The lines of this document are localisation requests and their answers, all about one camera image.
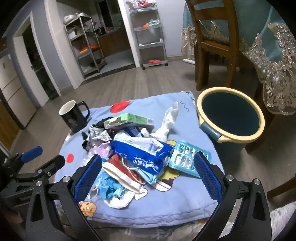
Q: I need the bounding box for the red paper cup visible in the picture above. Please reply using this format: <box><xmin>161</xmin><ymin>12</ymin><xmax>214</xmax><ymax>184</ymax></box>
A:
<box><xmin>102</xmin><ymin>154</ymin><xmax>147</xmax><ymax>193</ymax></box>

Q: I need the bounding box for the beige refrigerator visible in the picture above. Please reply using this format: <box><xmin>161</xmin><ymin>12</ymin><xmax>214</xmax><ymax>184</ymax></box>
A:
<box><xmin>0</xmin><ymin>54</ymin><xmax>37</xmax><ymax>130</ymax></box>

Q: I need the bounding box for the white trolley rack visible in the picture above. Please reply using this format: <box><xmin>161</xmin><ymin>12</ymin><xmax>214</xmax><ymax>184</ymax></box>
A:
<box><xmin>128</xmin><ymin>0</ymin><xmax>168</xmax><ymax>70</ymax></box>

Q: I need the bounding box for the metal shelf rack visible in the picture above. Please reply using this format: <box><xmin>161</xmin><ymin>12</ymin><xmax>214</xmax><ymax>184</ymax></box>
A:
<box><xmin>63</xmin><ymin>13</ymin><xmax>107</xmax><ymax>79</ymax></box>

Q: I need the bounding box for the white crumpled plastic bag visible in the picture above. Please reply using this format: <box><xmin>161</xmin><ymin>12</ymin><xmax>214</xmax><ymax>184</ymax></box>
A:
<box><xmin>151</xmin><ymin>101</ymin><xmax>179</xmax><ymax>141</ymax></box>

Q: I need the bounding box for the green cardboard box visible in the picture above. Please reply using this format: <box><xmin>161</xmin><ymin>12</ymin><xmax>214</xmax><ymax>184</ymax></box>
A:
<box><xmin>104</xmin><ymin>113</ymin><xmax>155</xmax><ymax>130</ymax></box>

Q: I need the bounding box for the light blue blister pack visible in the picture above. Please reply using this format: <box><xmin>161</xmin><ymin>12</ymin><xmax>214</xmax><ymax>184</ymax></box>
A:
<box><xmin>168</xmin><ymin>140</ymin><xmax>212</xmax><ymax>178</ymax></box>

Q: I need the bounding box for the orange basket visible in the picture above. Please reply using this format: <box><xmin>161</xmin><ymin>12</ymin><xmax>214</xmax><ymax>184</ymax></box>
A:
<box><xmin>80</xmin><ymin>45</ymin><xmax>99</xmax><ymax>53</ymax></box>

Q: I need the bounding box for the pink plastic bag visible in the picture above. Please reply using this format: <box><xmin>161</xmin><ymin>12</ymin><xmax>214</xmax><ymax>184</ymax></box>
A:
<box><xmin>88</xmin><ymin>142</ymin><xmax>113</xmax><ymax>160</ymax></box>

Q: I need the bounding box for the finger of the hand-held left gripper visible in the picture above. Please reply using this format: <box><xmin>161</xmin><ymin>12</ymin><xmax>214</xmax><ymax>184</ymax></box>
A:
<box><xmin>13</xmin><ymin>155</ymin><xmax>66</xmax><ymax>186</ymax></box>
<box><xmin>2</xmin><ymin>146</ymin><xmax>43</xmax><ymax>172</ymax></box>

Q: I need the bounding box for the white fluffy garment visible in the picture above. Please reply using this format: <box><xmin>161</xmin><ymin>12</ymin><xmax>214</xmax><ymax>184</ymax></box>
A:
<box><xmin>268</xmin><ymin>206</ymin><xmax>296</xmax><ymax>241</ymax></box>

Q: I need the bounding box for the black white crumpled wrapper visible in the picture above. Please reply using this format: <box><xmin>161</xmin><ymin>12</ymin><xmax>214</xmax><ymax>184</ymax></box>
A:
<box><xmin>89</xmin><ymin>125</ymin><xmax>112</xmax><ymax>142</ymax></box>

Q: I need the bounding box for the blue glove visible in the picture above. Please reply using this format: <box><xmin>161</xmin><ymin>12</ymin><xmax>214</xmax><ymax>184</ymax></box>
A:
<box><xmin>96</xmin><ymin>170</ymin><xmax>130</xmax><ymax>201</ymax></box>

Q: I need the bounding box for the blue cartoon printed blanket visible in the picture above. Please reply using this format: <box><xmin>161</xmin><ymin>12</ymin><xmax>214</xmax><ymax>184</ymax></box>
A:
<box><xmin>59</xmin><ymin>91</ymin><xmax>226</xmax><ymax>223</ymax></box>

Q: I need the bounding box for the black crumpled bag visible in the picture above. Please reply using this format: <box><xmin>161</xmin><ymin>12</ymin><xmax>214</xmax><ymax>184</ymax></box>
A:
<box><xmin>81</xmin><ymin>131</ymin><xmax>94</xmax><ymax>151</ymax></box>

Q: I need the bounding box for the blue bin with yellow rim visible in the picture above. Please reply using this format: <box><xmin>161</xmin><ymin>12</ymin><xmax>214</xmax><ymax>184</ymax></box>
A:
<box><xmin>196</xmin><ymin>87</ymin><xmax>265</xmax><ymax>154</ymax></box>

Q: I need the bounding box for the black mug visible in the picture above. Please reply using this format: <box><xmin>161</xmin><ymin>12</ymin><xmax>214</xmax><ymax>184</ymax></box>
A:
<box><xmin>58</xmin><ymin>100</ymin><xmax>90</xmax><ymax>135</ymax></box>

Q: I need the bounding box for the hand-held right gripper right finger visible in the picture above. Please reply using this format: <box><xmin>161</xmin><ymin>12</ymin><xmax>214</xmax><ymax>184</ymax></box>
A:
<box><xmin>193</xmin><ymin>152</ymin><xmax>272</xmax><ymax>241</ymax></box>

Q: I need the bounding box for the blue lace tablecloth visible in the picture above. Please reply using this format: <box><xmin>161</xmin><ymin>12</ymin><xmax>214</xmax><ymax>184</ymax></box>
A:
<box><xmin>181</xmin><ymin>0</ymin><xmax>296</xmax><ymax>116</ymax></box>

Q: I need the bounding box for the blue white plastic packet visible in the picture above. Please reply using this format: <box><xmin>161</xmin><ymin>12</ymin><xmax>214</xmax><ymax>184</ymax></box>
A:
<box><xmin>117</xmin><ymin>126</ymin><xmax>148</xmax><ymax>139</ymax></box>

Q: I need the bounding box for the blue wet wipes pack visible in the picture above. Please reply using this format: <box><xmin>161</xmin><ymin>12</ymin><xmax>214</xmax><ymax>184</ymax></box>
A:
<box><xmin>110</xmin><ymin>137</ymin><xmax>175</xmax><ymax>176</ymax></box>

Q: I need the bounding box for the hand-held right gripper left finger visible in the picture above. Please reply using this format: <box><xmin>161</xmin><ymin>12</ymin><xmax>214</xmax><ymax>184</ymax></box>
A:
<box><xmin>25</xmin><ymin>153</ymin><xmax>103</xmax><ymax>241</ymax></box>

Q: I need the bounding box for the wooden chair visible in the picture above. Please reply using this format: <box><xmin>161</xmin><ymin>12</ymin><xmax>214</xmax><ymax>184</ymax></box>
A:
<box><xmin>186</xmin><ymin>0</ymin><xmax>259</xmax><ymax>91</ymax></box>

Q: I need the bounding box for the wooden kitchen cabinet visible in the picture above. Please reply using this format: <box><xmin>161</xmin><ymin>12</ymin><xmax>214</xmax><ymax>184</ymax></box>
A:
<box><xmin>96</xmin><ymin>0</ymin><xmax>130</xmax><ymax>57</ymax></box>

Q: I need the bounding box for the metal basin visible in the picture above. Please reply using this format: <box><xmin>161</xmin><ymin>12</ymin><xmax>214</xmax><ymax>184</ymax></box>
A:
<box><xmin>63</xmin><ymin>14</ymin><xmax>91</xmax><ymax>24</ymax></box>

